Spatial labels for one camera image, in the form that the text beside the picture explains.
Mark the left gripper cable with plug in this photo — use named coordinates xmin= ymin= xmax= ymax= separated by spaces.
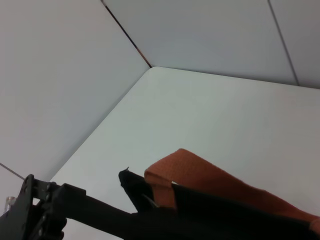
xmin=5 ymin=196 xmax=16 ymax=212

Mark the black bag with orange handles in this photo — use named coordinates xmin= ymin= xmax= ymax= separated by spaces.
xmin=82 ymin=148 xmax=320 ymax=240

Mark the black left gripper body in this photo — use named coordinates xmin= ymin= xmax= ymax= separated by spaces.
xmin=0 ymin=173 xmax=35 ymax=240

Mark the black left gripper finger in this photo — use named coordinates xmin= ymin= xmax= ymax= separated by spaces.
xmin=31 ymin=179 xmax=87 ymax=217
xmin=31 ymin=212 xmax=68 ymax=240

